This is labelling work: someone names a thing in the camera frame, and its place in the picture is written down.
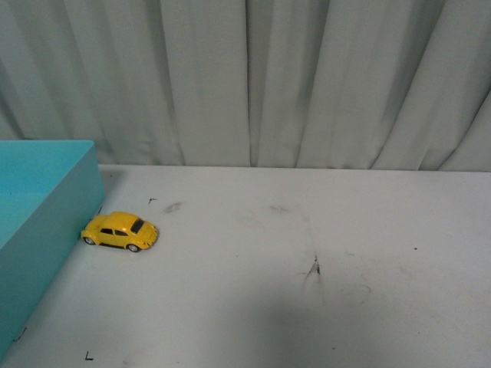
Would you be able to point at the white pleated curtain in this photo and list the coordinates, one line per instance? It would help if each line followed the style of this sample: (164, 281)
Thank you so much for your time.
(297, 84)

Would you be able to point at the turquoise storage box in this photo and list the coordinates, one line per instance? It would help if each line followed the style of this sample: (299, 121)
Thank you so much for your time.
(50, 189)

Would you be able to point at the yellow beetle toy car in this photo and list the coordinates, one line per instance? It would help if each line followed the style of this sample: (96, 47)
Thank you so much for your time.
(120, 230)

